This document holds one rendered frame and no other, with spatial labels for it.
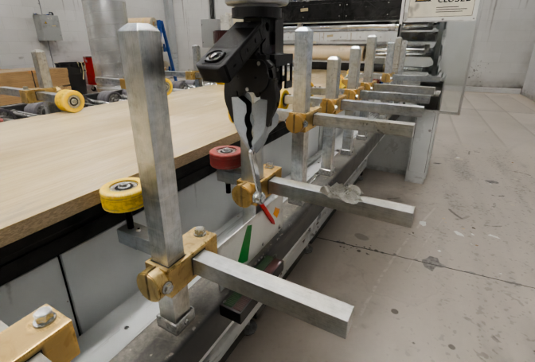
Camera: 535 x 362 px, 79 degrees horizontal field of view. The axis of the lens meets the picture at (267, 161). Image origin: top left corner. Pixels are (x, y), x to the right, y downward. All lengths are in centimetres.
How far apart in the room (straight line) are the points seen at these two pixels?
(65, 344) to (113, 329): 32
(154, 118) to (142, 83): 5
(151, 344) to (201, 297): 12
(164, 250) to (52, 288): 25
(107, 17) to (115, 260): 390
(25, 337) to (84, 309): 33
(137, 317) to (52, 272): 19
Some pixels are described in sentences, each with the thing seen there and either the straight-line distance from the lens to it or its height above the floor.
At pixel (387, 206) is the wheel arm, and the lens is 64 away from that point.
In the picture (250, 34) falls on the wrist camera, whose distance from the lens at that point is 46.
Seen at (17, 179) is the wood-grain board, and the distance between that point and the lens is 78.
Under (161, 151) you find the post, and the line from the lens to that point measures 45.
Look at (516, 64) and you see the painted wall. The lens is 942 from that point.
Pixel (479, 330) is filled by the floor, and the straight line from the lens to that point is 178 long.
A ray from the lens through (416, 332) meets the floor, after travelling 166.
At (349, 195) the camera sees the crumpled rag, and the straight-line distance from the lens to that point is 64.
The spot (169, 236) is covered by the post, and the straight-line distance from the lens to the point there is 50.
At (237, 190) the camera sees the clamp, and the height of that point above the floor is 86.
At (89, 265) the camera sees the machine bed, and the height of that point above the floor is 75.
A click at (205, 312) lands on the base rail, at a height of 70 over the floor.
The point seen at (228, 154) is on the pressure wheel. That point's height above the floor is 91.
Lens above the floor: 115
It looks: 21 degrees down
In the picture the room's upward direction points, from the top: straight up
